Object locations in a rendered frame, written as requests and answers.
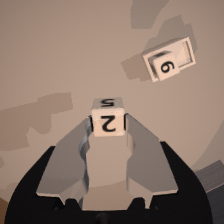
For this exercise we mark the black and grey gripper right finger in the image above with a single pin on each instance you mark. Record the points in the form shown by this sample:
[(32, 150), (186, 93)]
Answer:
[(156, 173)]

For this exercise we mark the beige number cube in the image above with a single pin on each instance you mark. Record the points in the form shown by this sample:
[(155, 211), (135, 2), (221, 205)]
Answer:
[(108, 116), (164, 65)]

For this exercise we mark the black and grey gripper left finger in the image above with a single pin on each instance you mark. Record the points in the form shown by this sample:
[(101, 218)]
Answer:
[(60, 173)]

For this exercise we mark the beige rectangular tray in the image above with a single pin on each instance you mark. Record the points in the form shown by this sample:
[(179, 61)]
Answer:
[(182, 50)]

